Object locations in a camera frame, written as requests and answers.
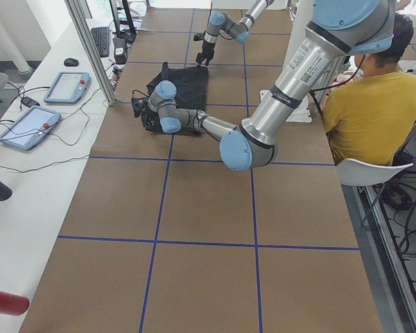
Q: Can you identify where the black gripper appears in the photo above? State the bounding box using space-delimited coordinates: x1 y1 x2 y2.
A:
140 101 159 131
196 41 216 67

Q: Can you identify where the black graphic t-shirt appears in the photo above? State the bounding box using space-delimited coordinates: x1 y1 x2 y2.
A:
146 62 209 136

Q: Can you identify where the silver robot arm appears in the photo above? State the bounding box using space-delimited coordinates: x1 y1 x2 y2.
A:
134 1 395 171
193 0 273 66

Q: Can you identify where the monitor stand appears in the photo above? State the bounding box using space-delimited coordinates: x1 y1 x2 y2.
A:
110 0 137 44

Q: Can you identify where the black power adapter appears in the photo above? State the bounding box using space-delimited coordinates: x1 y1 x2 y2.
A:
112 37 128 65

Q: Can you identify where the far teach pendant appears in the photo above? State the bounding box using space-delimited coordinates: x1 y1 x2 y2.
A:
43 71 90 104

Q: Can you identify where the teach pendant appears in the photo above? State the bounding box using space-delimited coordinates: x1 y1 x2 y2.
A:
0 105 62 151
43 71 90 104

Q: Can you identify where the black keyboard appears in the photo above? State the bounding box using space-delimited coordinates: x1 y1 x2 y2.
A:
90 26 110 58

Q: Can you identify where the black computer mouse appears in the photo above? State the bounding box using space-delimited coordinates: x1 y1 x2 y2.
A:
64 58 80 67

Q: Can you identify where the near teach pendant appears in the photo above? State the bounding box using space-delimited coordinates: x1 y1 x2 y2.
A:
0 105 62 151

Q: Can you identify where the person in yellow shirt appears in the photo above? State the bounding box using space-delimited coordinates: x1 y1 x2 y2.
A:
322 14 416 166

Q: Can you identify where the white chair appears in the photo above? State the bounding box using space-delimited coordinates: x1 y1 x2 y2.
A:
336 157 415 226

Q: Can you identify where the red cylinder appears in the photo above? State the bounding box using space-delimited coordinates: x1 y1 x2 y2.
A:
0 291 30 316

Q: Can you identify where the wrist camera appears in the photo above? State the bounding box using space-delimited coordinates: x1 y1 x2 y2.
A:
193 33 205 42
131 98 144 118

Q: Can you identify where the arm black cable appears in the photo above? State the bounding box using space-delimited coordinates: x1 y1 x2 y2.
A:
130 89 152 105

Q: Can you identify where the aluminium frame post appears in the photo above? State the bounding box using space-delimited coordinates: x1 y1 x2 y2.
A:
64 0 116 106

